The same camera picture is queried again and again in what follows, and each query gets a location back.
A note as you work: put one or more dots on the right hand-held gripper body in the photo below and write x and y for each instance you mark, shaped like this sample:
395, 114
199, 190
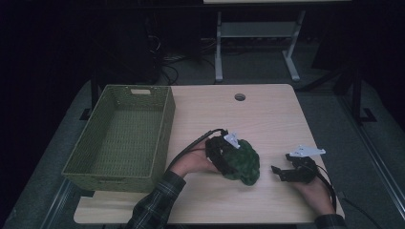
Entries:
302, 171

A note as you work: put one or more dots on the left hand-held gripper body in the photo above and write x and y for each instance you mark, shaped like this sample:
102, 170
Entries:
215, 151

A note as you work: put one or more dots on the person's left hand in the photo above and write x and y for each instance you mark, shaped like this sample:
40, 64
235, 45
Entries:
196, 163

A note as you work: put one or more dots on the metal floor rail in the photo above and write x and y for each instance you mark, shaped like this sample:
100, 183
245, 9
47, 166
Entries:
55, 206
375, 152

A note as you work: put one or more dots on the person's right hand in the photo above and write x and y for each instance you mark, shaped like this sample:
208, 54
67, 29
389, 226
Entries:
316, 197

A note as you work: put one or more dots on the black metal stand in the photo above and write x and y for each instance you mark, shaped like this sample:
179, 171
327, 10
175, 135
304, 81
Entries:
357, 95

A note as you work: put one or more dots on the white metal rack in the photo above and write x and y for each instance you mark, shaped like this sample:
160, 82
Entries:
254, 29

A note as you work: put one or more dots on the green fleece pet garment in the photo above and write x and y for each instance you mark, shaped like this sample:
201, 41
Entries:
246, 162

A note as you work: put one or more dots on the green woven basket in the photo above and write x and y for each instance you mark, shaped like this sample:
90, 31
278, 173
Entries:
127, 140

